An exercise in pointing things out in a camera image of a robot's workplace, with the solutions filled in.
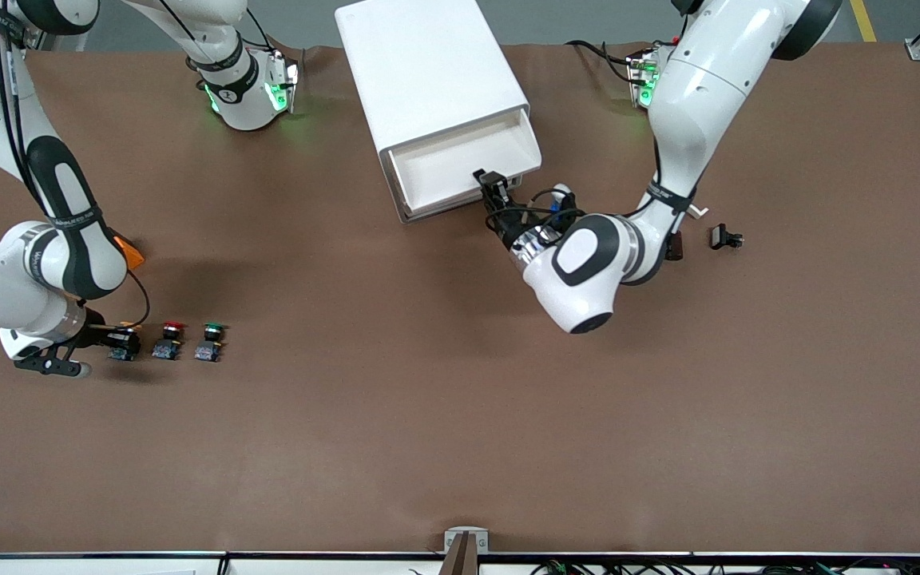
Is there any orange box with hole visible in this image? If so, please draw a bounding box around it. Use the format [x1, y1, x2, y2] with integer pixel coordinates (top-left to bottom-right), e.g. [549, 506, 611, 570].
[111, 230, 146, 272]

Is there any yellow push button switch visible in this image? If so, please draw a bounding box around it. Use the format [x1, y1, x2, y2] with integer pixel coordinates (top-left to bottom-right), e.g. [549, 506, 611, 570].
[105, 323, 141, 363]

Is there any green push button switch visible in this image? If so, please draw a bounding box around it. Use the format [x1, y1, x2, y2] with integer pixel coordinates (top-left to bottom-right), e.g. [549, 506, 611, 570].
[193, 322, 229, 363]

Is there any brown camera pole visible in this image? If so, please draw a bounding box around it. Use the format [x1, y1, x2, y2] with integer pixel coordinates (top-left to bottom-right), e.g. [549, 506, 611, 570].
[438, 533, 479, 575]

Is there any red push button switch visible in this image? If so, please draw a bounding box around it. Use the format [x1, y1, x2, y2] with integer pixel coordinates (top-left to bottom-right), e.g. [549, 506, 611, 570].
[152, 321, 188, 362]

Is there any grey metal bracket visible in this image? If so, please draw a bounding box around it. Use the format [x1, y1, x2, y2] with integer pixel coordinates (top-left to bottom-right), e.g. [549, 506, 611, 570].
[443, 527, 490, 554]

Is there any black arm base cable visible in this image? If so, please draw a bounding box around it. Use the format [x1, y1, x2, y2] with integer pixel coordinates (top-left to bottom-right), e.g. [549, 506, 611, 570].
[565, 38, 638, 85]

